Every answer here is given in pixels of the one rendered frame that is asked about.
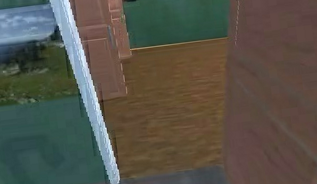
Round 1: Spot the reddish brown wooden door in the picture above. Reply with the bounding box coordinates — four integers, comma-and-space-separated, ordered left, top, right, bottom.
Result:
68, 0, 138, 104
204, 0, 317, 184

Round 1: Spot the window with landscape view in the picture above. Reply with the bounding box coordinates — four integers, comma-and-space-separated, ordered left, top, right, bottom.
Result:
0, 0, 80, 107

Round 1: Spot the white door frame post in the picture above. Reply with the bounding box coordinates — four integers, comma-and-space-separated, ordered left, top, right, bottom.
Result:
48, 0, 122, 184

